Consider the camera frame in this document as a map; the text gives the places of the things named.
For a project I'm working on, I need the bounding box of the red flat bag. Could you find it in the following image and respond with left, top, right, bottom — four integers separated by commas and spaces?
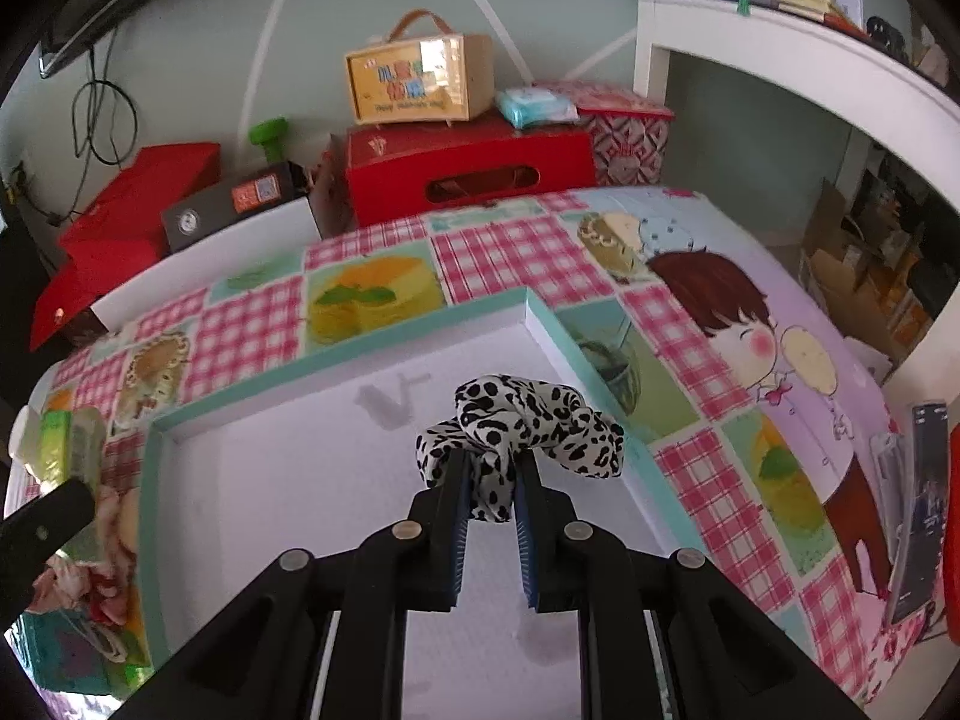
29, 142, 221, 351

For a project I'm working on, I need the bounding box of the smartphone on stand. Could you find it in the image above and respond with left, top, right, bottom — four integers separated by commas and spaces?
887, 401, 949, 626

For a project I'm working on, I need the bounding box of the yellow box with handle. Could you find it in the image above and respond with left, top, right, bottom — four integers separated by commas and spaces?
345, 8, 496, 125

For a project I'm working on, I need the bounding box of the black hanging cable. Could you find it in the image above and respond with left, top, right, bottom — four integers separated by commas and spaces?
44, 24, 142, 228

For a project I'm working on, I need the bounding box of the red patterned box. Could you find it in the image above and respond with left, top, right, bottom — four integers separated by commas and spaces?
537, 80, 674, 187

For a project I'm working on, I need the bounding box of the blue wet wipes pack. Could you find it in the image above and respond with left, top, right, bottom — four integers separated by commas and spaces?
494, 86, 579, 130

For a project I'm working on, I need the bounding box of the pink plaid cartoon tablecloth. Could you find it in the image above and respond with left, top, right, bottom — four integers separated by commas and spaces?
31, 187, 924, 704

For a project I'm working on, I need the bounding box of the teal toy box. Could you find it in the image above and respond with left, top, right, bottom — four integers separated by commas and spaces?
14, 610, 153, 699

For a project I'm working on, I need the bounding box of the white foam board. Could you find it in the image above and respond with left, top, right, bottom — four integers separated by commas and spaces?
91, 199, 320, 332

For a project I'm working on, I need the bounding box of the green tissue pack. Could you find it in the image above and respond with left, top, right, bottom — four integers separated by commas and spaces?
36, 406, 106, 496

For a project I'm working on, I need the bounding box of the large red gift box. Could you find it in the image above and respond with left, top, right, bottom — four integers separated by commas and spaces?
345, 112, 596, 227

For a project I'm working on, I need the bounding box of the white teal-rimmed tray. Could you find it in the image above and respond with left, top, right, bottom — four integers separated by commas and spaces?
136, 284, 706, 720

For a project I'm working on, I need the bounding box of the green dumbbell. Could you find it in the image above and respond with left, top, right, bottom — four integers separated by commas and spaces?
247, 117, 290, 164

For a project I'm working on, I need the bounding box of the black white spotted scrunchie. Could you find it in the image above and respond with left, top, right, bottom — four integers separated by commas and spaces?
415, 374, 625, 523

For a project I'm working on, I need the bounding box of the black box with label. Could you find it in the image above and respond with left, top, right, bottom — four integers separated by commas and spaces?
161, 161, 309, 252

